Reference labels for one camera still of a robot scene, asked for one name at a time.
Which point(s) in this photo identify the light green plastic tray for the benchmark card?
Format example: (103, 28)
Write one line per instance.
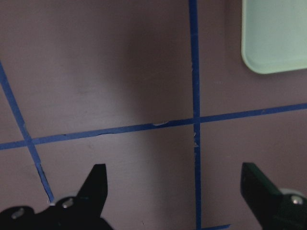
(274, 35)

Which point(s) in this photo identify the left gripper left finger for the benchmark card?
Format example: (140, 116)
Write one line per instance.
(80, 212)

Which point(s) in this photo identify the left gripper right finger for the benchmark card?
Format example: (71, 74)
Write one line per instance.
(274, 208)

